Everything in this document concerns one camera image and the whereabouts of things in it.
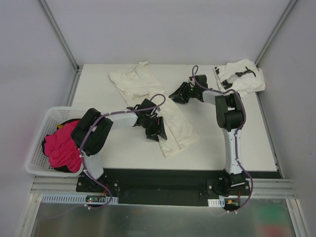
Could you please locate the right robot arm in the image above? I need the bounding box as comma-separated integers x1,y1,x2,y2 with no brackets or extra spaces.
169,74,246,197

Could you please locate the left white cable duct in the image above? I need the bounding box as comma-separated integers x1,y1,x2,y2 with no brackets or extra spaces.
41,194,119,205

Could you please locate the aluminium frame post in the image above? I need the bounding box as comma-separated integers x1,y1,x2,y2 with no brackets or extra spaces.
255,0,299,67
38,0,83,73

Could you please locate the white plastic laundry basket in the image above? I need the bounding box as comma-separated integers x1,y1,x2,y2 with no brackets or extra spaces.
25,106,86,177

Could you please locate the white black printed t shirt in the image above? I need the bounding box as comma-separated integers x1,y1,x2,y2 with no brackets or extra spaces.
213,59,266,98

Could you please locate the right white cable duct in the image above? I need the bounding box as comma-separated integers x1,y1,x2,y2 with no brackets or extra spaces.
207,198,225,208

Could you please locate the white cable duct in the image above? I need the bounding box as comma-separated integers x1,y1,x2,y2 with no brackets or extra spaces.
207,198,225,208
41,194,119,205

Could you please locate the right aluminium frame post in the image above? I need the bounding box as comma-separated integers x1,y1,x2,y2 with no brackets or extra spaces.
255,0,299,67

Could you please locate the pink red t shirt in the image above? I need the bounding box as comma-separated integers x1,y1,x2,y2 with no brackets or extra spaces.
43,120,83,174

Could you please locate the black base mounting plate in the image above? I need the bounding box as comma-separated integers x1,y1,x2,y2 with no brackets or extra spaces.
76,168,253,207

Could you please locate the cream white t shirt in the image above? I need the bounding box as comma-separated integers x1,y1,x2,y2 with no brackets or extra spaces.
109,61,200,158

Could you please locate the left aluminium frame post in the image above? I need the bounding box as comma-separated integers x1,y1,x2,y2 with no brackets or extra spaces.
38,0,83,73

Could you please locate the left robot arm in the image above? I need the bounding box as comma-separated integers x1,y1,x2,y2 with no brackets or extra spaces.
71,99,167,192

